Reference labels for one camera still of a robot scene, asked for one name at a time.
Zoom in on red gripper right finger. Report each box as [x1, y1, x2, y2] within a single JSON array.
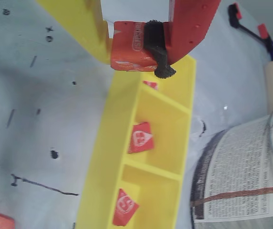
[[143, 0, 220, 79]]

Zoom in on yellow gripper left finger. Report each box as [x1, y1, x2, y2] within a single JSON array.
[[36, 0, 111, 64]]

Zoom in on red candy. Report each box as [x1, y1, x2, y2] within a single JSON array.
[[127, 122, 155, 155], [112, 188, 140, 227], [142, 80, 160, 91]]

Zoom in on yellow three-compartment box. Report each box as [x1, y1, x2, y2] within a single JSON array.
[[75, 55, 197, 229]]

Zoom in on black bar clamp red pads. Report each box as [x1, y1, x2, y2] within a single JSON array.
[[227, 2, 273, 58]]

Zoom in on white plastic table cover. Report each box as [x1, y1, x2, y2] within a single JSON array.
[[0, 0, 273, 229]]

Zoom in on metal can with printed label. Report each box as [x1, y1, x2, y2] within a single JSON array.
[[190, 104, 273, 229]]

